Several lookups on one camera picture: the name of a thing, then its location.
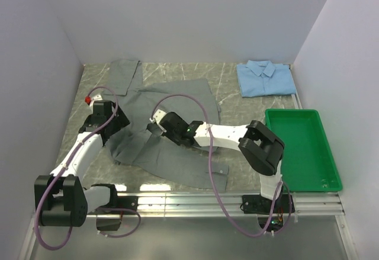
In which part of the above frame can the grey long sleeve shirt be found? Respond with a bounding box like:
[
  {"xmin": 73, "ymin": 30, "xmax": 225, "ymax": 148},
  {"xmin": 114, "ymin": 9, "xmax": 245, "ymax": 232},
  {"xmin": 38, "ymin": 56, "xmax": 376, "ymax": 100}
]
[{"xmin": 102, "ymin": 59, "xmax": 229, "ymax": 189}]

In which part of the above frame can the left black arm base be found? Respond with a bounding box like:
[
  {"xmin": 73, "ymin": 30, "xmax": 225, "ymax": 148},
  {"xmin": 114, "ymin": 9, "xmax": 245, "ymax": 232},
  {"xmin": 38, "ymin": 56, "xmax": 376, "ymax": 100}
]
[{"xmin": 95, "ymin": 196, "xmax": 142, "ymax": 238}]

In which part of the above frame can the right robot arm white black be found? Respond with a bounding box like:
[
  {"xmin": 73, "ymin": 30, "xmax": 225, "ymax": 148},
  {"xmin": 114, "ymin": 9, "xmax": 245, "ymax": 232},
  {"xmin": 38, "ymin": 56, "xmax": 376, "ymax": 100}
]
[{"xmin": 147, "ymin": 110, "xmax": 285, "ymax": 213}]

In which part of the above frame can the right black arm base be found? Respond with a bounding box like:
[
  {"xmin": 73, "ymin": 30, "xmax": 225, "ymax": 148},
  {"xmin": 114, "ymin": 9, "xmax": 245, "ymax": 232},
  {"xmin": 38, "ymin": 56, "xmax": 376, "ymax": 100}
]
[{"xmin": 240, "ymin": 192, "xmax": 295, "ymax": 233}]

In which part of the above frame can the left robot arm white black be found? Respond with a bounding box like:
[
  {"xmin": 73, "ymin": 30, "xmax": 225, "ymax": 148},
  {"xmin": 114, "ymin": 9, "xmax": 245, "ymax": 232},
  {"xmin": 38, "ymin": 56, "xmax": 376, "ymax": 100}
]
[{"xmin": 34, "ymin": 100, "xmax": 130, "ymax": 227}]

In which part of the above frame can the folded light blue shirt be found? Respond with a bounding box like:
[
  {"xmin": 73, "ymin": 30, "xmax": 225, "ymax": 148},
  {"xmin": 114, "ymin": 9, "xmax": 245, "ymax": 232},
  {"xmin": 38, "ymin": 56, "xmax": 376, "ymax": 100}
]
[{"xmin": 236, "ymin": 60, "xmax": 297, "ymax": 98}]

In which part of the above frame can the green plastic tray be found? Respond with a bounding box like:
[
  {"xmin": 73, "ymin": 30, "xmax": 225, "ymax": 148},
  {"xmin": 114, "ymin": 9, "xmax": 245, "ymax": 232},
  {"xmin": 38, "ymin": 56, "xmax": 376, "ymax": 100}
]
[{"xmin": 265, "ymin": 109, "xmax": 343, "ymax": 192}]

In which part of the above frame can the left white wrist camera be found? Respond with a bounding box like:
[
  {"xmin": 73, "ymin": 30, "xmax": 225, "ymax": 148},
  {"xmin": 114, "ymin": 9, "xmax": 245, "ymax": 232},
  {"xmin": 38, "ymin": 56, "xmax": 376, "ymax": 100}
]
[{"xmin": 84, "ymin": 94, "xmax": 102, "ymax": 106}]

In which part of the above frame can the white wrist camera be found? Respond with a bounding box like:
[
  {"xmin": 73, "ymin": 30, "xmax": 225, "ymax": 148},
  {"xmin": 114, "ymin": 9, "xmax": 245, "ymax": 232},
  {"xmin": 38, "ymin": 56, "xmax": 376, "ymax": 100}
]
[
  {"xmin": 84, "ymin": 94, "xmax": 102, "ymax": 106},
  {"xmin": 150, "ymin": 109, "xmax": 167, "ymax": 124}
]

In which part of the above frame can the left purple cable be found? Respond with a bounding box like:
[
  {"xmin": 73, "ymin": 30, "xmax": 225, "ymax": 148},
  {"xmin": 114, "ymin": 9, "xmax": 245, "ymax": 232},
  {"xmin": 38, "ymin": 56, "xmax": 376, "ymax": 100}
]
[{"xmin": 34, "ymin": 86, "xmax": 141, "ymax": 251}]

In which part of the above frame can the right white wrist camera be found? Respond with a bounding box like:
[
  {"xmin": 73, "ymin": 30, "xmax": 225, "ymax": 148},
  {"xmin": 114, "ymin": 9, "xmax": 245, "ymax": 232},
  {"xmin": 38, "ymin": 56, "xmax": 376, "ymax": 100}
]
[{"xmin": 150, "ymin": 109, "xmax": 167, "ymax": 124}]

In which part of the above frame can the aluminium mounting rail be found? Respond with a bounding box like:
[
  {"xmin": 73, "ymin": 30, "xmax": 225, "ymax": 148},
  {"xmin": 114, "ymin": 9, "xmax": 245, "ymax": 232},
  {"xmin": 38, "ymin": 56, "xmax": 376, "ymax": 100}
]
[{"xmin": 20, "ymin": 192, "xmax": 358, "ymax": 259}]

